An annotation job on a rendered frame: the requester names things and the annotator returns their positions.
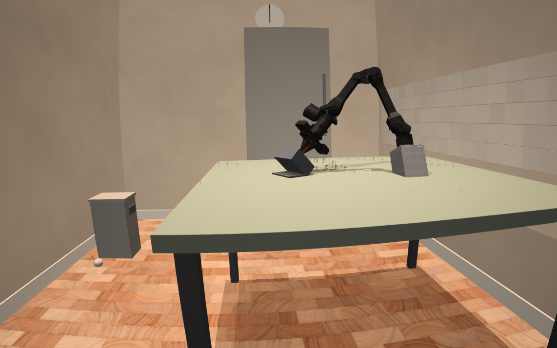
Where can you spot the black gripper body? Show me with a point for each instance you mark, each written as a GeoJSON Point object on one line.
{"type": "Point", "coordinates": [317, 131]}

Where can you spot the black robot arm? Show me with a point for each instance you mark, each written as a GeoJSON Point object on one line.
{"type": "Point", "coordinates": [371, 75]}

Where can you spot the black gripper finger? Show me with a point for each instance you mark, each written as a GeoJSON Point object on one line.
{"type": "Point", "coordinates": [307, 138]}
{"type": "Point", "coordinates": [312, 146]}

